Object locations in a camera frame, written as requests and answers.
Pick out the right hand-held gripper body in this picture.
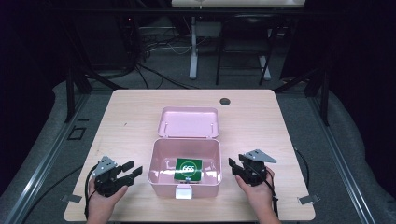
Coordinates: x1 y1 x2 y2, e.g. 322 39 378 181
240 148 277 188

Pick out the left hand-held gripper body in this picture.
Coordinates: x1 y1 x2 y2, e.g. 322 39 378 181
92 155 129 198

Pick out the pink plastic storage box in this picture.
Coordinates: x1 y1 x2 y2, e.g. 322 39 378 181
147 105 223 201

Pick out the person's left hand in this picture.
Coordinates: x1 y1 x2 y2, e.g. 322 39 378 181
87 177 129 219

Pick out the person's right hand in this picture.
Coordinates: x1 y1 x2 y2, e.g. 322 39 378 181
234 166 277 217

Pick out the grey metal table clip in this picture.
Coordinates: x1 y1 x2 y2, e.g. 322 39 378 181
297 194 321 205
61 193 83 203

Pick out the green packet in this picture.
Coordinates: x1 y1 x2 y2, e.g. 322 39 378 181
173 157 204 183

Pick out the white desk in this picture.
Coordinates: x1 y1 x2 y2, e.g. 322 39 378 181
170 0 306 81

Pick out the black chair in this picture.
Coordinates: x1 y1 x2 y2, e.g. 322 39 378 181
215 12 274 87

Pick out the dark cabinet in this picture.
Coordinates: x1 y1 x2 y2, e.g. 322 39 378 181
70 12 139 71

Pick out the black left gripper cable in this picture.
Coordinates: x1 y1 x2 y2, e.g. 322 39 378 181
83 163 99 220

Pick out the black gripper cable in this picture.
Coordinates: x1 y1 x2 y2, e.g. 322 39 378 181
83 163 99 220
264 168 280 218

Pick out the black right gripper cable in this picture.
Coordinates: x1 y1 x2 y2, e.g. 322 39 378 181
264 168 280 218

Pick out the thin black cable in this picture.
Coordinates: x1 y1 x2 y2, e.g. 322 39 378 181
293 147 311 189

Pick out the black floor cable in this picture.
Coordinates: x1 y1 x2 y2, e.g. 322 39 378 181
21 165 84 224

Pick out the aluminium floor rail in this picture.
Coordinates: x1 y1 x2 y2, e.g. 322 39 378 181
306 95 376 224
0 92 92 224

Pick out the black frame post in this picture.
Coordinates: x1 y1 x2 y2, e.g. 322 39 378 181
64 60 77 124

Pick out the tangle of floor cables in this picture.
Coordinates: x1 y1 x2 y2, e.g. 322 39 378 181
134 26 202 91

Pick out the black horizontal frame bar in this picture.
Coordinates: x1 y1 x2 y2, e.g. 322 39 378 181
40 7 312 17

